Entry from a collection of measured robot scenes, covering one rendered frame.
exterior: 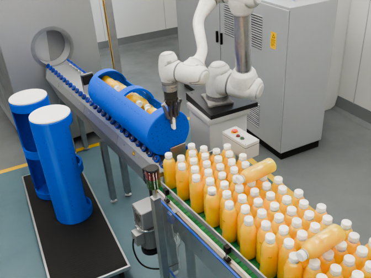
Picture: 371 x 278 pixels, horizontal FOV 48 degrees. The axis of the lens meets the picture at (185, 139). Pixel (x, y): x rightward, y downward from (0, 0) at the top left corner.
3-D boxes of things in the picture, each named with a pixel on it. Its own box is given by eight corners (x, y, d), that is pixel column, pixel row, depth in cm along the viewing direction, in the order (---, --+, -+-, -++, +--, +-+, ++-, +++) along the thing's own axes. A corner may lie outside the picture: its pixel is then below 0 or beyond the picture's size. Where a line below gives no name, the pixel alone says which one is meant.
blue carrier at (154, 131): (127, 97, 316) (120, 63, 300) (192, 144, 251) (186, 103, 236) (93, 111, 304) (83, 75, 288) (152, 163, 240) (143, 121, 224)
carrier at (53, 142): (73, 230, 311) (100, 208, 331) (46, 128, 266) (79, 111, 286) (48, 217, 326) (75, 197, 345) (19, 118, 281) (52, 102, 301)
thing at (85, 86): (95, 89, 342) (91, 71, 334) (96, 90, 339) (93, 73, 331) (83, 92, 337) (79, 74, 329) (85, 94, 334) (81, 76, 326)
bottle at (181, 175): (179, 191, 222) (176, 162, 212) (191, 192, 220) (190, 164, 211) (175, 199, 216) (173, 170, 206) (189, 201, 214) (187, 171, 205)
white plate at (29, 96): (12, 90, 321) (13, 92, 322) (4, 106, 298) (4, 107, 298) (49, 86, 324) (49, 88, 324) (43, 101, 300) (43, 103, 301)
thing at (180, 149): (184, 159, 244) (183, 140, 237) (186, 161, 242) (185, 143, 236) (170, 165, 239) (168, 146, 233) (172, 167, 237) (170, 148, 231)
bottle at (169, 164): (176, 180, 231) (173, 151, 221) (179, 187, 225) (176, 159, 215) (163, 182, 230) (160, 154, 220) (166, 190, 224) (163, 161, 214)
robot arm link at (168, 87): (181, 80, 219) (181, 90, 222) (171, 75, 226) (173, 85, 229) (166, 85, 215) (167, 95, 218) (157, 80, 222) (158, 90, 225)
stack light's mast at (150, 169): (157, 190, 191) (154, 161, 183) (164, 197, 187) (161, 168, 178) (146, 196, 188) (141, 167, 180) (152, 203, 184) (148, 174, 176)
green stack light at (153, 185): (156, 180, 188) (155, 171, 186) (163, 186, 183) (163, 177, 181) (144, 185, 185) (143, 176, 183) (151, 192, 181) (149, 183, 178)
